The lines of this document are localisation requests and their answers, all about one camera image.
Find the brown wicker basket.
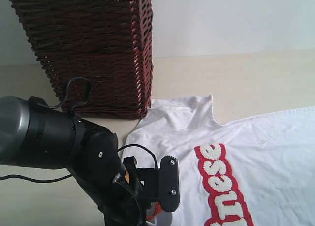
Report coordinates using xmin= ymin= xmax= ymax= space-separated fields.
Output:
xmin=10 ymin=0 xmax=153 ymax=119

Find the white t-shirt red lettering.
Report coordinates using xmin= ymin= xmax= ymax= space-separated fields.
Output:
xmin=126 ymin=96 xmax=315 ymax=226

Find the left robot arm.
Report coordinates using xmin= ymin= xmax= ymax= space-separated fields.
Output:
xmin=0 ymin=96 xmax=140 ymax=226

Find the orange clothing tag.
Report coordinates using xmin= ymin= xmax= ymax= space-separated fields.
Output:
xmin=146 ymin=202 xmax=163 ymax=220

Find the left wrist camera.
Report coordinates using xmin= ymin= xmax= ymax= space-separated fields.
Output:
xmin=123 ymin=156 xmax=180 ymax=212

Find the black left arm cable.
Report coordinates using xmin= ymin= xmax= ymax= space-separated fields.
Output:
xmin=0 ymin=77 xmax=158 ymax=226

